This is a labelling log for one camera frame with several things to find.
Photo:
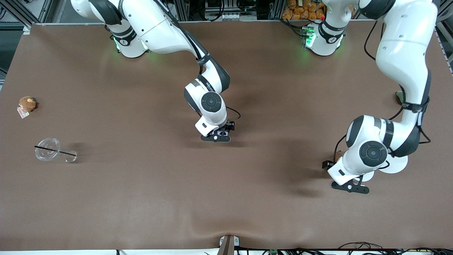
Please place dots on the lavender flip phone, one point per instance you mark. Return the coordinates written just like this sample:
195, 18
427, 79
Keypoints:
223, 133

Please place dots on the clear plastic cup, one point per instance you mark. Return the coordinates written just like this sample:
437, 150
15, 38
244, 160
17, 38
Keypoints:
47, 149

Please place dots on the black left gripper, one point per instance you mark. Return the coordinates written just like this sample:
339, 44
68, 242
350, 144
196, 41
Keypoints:
327, 165

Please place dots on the black drinking straw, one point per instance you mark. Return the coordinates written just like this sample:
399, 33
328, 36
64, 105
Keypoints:
53, 150

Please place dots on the brown lion statue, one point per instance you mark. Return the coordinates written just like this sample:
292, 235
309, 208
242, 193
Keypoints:
338, 156

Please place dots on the brown plush toy with tag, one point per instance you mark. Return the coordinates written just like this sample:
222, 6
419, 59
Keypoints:
27, 103

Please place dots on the white round container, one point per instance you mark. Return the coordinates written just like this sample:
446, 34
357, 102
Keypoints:
368, 176

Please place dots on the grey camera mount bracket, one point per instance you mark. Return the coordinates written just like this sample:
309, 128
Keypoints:
228, 244

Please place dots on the grey green plush toy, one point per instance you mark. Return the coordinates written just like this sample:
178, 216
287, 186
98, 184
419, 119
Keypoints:
399, 97

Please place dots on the white round lid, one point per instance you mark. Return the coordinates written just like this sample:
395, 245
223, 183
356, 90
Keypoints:
396, 166

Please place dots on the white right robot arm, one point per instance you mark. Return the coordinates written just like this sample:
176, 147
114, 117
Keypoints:
159, 28

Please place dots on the aluminium frame post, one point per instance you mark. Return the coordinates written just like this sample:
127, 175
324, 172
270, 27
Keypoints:
21, 12
444, 35

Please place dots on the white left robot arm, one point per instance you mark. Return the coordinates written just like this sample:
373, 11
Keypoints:
403, 46

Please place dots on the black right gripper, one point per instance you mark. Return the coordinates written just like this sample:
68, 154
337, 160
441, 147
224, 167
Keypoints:
229, 126

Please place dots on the orange plush toy pile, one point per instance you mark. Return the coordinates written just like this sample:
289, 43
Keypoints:
304, 10

